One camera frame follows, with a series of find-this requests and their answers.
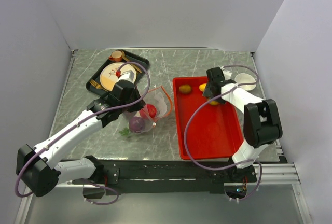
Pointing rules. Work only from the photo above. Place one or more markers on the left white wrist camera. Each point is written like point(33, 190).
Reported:
point(128, 75)

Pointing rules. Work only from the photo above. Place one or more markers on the red plastic bin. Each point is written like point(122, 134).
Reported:
point(215, 130)

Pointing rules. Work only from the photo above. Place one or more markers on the white bowl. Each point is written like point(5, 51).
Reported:
point(248, 82)

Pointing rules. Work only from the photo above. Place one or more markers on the clear zip bag orange zipper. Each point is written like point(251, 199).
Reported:
point(163, 103)

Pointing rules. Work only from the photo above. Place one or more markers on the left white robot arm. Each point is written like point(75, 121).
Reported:
point(40, 167)

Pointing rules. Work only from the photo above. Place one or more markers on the white radish with leaves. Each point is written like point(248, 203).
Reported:
point(124, 132)

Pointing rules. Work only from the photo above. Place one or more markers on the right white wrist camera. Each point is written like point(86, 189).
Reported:
point(227, 73)

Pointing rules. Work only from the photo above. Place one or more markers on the dark green tray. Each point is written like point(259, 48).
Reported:
point(131, 56)

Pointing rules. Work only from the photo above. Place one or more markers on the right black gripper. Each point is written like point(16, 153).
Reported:
point(207, 93)

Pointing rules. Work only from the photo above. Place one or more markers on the brown kiwi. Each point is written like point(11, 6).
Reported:
point(185, 89)

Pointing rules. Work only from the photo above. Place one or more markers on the red apple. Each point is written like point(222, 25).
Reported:
point(148, 111)

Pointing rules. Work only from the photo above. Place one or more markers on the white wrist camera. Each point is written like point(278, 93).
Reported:
point(128, 75)
point(227, 73)

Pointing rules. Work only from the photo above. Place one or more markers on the cream and orange plate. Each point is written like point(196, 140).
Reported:
point(107, 76)

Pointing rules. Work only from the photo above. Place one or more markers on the aluminium frame rail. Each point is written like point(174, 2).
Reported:
point(269, 174)

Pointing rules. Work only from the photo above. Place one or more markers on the yellow banana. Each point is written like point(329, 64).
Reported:
point(202, 87)

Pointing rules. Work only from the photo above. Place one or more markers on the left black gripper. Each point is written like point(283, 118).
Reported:
point(137, 106)

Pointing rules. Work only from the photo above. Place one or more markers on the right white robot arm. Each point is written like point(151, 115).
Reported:
point(261, 120)

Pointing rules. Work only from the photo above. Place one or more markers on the purple onion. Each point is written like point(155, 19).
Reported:
point(136, 124)

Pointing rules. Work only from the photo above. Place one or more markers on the orange cup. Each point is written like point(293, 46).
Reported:
point(116, 56)

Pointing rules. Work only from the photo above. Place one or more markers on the gold spoon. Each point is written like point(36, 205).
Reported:
point(136, 68)

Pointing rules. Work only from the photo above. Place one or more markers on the gold fork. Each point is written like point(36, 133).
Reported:
point(97, 85)

